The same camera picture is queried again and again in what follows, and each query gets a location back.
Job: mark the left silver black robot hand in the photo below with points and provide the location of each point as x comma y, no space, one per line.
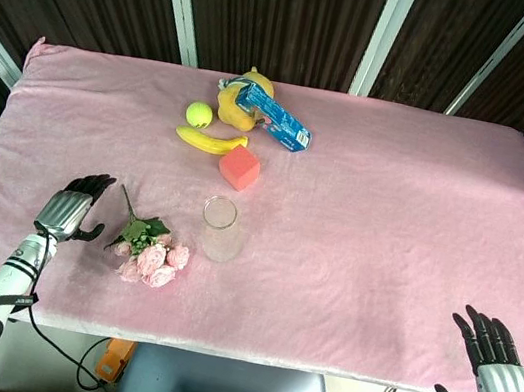
63,212

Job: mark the pink rose bouquet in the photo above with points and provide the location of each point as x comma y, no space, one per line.
151,250

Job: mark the clear glass cup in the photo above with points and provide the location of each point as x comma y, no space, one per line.
221,229

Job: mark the orange plastic device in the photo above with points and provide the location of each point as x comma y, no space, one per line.
113,360

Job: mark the yellow banana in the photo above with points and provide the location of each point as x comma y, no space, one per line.
208,141

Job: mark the yellow-green tennis ball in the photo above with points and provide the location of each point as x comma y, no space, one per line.
199,114

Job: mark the pink foam cube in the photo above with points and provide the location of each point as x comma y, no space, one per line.
239,168

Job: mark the pink plush table cloth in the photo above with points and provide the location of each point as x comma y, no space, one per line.
337,229

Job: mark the blue Oreo cookie box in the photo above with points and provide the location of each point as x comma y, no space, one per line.
275,118

